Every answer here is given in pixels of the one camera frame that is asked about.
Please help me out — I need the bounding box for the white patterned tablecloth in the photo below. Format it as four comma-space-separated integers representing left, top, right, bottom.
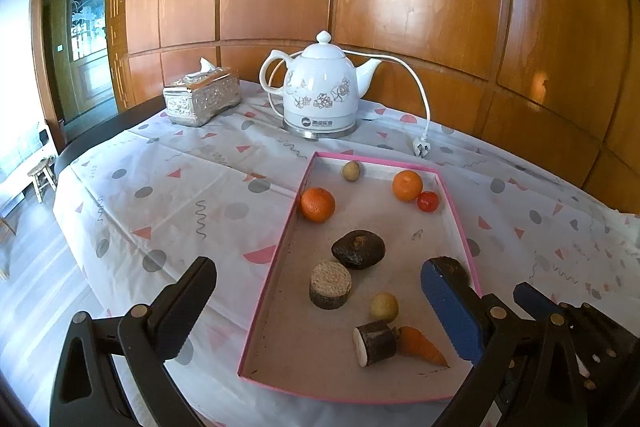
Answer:
52, 79, 640, 427

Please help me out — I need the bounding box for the wooden door with glass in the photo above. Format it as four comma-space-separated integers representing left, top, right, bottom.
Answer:
30, 0, 126, 142

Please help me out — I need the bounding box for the white ceramic electric kettle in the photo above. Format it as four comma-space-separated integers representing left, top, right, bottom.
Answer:
259, 30, 383, 140

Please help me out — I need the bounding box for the small tan round fruit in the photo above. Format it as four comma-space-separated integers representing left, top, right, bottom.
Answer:
369, 291, 400, 323

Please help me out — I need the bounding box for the red tomato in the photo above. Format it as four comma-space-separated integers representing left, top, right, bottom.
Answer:
417, 190, 441, 214

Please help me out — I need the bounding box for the orange carrot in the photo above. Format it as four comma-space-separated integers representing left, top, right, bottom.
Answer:
397, 325, 449, 367

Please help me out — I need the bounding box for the pink-rimmed shallow cardboard tray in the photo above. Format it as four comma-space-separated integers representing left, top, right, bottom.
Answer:
237, 151, 484, 405

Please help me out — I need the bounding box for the small wooden stool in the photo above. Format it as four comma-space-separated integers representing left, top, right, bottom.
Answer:
27, 158, 57, 204

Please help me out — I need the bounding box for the white power cord with plug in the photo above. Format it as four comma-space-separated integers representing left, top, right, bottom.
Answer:
345, 51, 434, 158

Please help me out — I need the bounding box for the dark green avocado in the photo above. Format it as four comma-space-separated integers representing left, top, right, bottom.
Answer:
434, 255, 471, 289

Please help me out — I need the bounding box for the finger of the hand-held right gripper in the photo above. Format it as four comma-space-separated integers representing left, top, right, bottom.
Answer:
514, 282, 564, 321

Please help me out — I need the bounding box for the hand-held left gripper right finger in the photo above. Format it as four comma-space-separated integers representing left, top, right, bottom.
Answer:
421, 257, 592, 427

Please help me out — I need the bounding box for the silver embossed tissue box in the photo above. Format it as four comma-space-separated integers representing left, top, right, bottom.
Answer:
163, 67, 242, 128

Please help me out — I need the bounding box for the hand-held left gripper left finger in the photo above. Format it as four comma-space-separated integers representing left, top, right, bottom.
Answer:
50, 256, 218, 427

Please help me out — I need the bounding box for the orange tangerine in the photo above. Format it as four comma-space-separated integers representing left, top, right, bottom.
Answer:
300, 187, 337, 224
392, 169, 425, 202

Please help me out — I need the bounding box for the dark brown round fruit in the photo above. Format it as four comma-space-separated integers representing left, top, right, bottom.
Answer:
331, 230, 386, 271

